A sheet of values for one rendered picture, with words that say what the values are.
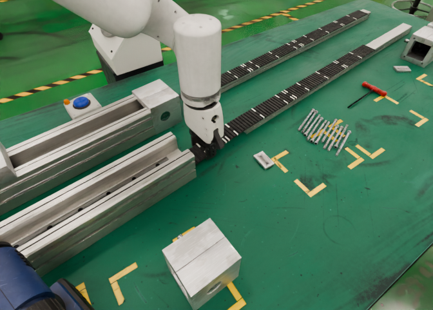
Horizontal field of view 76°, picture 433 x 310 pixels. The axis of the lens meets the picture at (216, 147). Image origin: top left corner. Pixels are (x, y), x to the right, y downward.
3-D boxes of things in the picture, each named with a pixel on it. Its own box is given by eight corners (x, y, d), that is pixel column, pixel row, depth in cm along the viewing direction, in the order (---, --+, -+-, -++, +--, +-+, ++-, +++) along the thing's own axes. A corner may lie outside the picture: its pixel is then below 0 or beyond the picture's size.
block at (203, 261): (203, 231, 59) (202, 207, 52) (238, 276, 53) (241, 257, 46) (162, 259, 55) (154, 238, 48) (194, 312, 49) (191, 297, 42)
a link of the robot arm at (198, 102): (230, 87, 57) (230, 100, 59) (203, 69, 61) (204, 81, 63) (197, 104, 53) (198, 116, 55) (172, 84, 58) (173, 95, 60)
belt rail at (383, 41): (399, 29, 121) (403, 22, 119) (408, 33, 119) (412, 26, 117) (237, 126, 80) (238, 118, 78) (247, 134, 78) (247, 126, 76)
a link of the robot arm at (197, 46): (174, 75, 59) (185, 101, 54) (167, 12, 50) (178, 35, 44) (212, 69, 61) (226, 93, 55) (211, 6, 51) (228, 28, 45)
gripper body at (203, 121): (230, 98, 58) (228, 136, 66) (200, 77, 63) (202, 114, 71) (201, 113, 54) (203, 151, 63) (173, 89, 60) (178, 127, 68)
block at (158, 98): (160, 100, 88) (154, 75, 81) (182, 121, 82) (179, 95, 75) (134, 112, 84) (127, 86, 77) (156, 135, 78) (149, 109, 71)
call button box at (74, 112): (96, 107, 86) (89, 91, 81) (110, 124, 81) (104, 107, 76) (71, 118, 82) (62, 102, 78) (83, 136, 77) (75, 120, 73)
